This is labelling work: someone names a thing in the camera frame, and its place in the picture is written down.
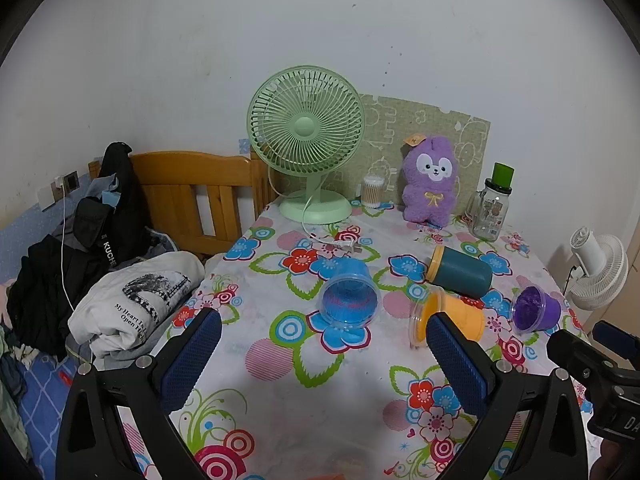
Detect white charging cable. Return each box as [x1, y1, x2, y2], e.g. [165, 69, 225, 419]
[58, 180, 95, 367]

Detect black hanging bag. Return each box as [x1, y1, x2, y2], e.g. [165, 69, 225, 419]
[65, 142, 156, 268]

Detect purple plastic cup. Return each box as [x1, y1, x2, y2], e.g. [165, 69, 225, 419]
[511, 285, 563, 335]

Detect floral tablecloth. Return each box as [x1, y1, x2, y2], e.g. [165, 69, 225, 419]
[117, 199, 601, 480]

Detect white fan power cable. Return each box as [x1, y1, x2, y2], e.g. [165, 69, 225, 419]
[268, 164, 362, 257]

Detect teal cup with yellow lid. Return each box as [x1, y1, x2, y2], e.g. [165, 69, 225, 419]
[426, 245, 493, 298]

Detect white clip fan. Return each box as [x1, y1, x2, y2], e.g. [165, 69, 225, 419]
[565, 227, 629, 311]

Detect green desk fan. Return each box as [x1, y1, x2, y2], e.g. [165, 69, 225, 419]
[247, 66, 367, 225]

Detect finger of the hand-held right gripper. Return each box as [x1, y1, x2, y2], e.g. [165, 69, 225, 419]
[592, 321, 640, 368]
[546, 329, 623, 403]

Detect white printed shirt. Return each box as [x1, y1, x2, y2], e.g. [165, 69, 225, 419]
[67, 251, 206, 361]

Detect grey-green crumpled cloth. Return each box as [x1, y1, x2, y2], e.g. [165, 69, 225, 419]
[0, 325, 32, 461]

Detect cotton swab jar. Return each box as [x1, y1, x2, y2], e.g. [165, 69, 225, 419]
[361, 176, 387, 208]

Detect wooden bed headboard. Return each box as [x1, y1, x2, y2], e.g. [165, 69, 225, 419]
[89, 150, 281, 261]

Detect wall socket panel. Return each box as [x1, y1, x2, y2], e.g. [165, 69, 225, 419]
[37, 170, 81, 211]

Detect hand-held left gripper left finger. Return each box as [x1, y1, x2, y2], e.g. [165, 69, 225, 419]
[56, 306, 223, 480]

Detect black clothes pile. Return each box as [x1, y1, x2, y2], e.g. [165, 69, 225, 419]
[7, 232, 116, 361]
[0, 205, 151, 480]

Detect purple plush toy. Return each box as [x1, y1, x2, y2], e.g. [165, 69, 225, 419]
[401, 134, 457, 227]

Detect glass bottle with green lid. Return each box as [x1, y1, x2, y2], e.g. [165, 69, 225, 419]
[467, 162, 516, 241]

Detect orange plastic cup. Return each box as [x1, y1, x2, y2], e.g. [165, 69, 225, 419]
[409, 289, 485, 348]

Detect patterned beige board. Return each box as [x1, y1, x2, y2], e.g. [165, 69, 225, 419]
[332, 94, 492, 211]

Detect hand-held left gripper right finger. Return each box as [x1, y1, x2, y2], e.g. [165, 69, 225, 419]
[425, 311, 590, 480]

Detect blue plastic cup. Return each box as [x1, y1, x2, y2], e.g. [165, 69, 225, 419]
[319, 261, 382, 329]

